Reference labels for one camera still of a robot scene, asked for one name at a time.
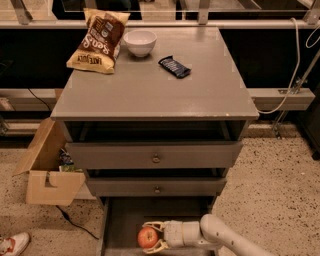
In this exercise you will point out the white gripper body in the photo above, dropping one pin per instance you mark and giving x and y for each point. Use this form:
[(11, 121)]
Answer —
[(174, 234)]

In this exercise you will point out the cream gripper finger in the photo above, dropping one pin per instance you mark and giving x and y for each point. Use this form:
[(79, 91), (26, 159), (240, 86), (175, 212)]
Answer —
[(158, 247), (156, 225)]

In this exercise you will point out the red apple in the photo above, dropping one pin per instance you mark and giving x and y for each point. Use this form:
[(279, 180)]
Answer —
[(147, 237)]

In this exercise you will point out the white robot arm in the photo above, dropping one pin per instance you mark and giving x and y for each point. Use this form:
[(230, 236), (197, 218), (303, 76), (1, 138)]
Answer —
[(209, 233)]

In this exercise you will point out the grey bottom drawer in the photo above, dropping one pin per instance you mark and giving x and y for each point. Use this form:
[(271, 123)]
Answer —
[(124, 217)]

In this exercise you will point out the grey drawer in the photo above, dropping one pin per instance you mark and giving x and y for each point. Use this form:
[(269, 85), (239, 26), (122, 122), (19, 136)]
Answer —
[(156, 186), (124, 217), (154, 155)]

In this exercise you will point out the grey middle drawer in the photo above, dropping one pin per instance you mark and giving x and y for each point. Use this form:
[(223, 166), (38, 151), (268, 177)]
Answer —
[(156, 186)]

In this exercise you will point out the grey drawer cabinet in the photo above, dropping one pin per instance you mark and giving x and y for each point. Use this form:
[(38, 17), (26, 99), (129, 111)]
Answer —
[(143, 103)]

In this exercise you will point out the grey top drawer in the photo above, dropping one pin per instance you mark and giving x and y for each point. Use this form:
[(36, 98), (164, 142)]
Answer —
[(154, 155)]

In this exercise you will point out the items inside cardboard box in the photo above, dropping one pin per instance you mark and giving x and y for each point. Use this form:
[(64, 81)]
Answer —
[(66, 163)]

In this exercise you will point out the cardboard box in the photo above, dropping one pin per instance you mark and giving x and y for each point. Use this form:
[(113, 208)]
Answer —
[(46, 184)]

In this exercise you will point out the white red sneaker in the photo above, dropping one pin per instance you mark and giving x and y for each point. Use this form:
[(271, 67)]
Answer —
[(14, 245)]

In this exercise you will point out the dark blue snack bar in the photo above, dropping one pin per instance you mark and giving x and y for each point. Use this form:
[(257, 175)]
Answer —
[(174, 67)]

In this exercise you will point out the brown chip bag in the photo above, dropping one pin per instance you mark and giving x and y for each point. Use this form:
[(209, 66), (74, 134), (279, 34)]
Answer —
[(100, 47)]

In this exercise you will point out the white bowl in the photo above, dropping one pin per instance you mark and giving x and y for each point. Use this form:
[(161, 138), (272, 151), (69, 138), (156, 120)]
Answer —
[(140, 42)]

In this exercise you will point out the metal railing bar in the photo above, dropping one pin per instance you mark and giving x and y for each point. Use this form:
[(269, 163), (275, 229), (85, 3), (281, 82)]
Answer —
[(221, 24)]

